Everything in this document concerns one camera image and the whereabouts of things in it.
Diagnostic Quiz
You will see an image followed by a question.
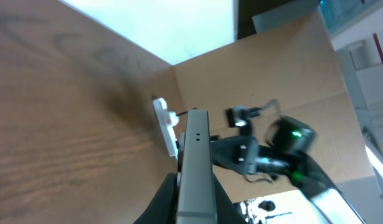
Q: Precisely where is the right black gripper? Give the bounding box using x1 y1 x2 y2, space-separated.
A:
210 136 290 175

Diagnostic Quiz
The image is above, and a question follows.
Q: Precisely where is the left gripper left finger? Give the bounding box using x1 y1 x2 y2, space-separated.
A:
134 173 177 224

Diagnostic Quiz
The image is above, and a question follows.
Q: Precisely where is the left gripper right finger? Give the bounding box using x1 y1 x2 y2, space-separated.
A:
214 176 246 224

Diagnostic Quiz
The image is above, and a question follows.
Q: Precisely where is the bronze Galaxy smartphone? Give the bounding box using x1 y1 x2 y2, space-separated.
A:
176 110 217 224

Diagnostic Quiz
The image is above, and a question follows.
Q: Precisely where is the black USB charging cable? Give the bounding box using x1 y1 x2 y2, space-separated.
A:
175 108 198 118

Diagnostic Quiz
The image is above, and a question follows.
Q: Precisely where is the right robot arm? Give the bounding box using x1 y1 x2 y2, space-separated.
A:
211 116 364 223

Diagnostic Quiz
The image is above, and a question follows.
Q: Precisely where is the white power strip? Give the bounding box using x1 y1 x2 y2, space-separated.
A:
159 120 179 159

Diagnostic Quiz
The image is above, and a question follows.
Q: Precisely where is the cardboard panel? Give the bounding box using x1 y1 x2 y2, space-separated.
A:
154 10 374 192

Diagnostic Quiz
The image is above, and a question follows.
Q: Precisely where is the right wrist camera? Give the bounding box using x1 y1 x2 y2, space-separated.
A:
225 106 248 128

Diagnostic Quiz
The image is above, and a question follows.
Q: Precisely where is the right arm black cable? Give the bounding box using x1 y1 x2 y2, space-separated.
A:
247 98 281 119

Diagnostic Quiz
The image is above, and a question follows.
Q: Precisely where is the white USB wall charger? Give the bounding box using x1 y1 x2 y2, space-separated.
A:
153 98 179 128

